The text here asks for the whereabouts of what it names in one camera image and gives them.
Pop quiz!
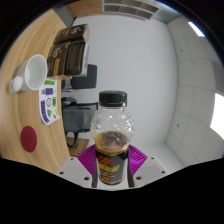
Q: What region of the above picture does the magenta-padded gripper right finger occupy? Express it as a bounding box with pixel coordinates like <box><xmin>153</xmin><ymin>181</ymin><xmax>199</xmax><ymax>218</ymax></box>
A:
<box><xmin>127</xmin><ymin>144</ymin><xmax>169</xmax><ymax>188</ymax></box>

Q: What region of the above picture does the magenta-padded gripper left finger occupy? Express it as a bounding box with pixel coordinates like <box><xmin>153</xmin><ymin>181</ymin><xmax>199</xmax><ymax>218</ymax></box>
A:
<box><xmin>55</xmin><ymin>144</ymin><xmax>99</xmax><ymax>188</ymax></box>

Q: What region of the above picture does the clear drink bottle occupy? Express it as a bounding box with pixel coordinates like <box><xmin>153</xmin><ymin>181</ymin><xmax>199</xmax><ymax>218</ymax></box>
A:
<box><xmin>90</xmin><ymin>90</ymin><xmax>135</xmax><ymax>186</ymax></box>

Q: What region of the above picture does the black mesh office chair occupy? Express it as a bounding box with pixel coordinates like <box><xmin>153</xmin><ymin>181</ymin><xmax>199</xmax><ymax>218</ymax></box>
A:
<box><xmin>60</xmin><ymin>96</ymin><xmax>99</xmax><ymax>149</ymax></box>

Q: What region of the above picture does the grey backpack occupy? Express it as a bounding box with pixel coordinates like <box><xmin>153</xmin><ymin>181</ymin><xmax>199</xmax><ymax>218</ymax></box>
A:
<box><xmin>62</xmin><ymin>105</ymin><xmax>94</xmax><ymax>134</ymax></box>

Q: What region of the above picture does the flat round red coaster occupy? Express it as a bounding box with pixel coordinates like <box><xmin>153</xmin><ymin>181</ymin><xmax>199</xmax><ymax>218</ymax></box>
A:
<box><xmin>19</xmin><ymin>125</ymin><xmax>38</xmax><ymax>154</ymax></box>

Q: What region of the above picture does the white sticker sheet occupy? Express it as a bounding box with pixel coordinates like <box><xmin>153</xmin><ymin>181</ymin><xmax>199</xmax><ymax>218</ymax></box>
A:
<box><xmin>38</xmin><ymin>79</ymin><xmax>62</xmax><ymax>126</ymax></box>

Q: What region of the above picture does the white mug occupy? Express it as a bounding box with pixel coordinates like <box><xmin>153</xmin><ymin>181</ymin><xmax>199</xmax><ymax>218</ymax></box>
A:
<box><xmin>8</xmin><ymin>54</ymin><xmax>49</xmax><ymax>94</ymax></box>

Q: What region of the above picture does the dark brown flat box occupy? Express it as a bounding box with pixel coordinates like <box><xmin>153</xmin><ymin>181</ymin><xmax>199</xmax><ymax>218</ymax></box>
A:
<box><xmin>64</xmin><ymin>41</ymin><xmax>90</xmax><ymax>76</ymax></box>

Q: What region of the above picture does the tall dark brown box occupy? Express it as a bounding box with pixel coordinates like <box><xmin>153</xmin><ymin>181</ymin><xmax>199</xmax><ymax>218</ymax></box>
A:
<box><xmin>52</xmin><ymin>23</ymin><xmax>91</xmax><ymax>45</ymax></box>

